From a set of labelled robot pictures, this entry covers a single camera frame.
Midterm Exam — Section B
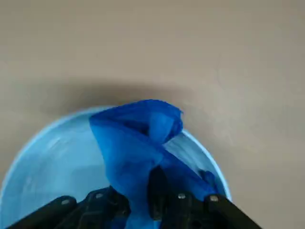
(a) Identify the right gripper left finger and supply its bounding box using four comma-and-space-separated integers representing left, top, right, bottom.
3, 185, 131, 229

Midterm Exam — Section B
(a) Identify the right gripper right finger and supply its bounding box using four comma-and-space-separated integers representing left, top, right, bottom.
147, 166, 264, 229

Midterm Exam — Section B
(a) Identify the blue cloth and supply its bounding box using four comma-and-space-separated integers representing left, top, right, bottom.
88, 99, 220, 229

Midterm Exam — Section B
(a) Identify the light blue plastic plate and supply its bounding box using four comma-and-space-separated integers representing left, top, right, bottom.
0, 104, 233, 229

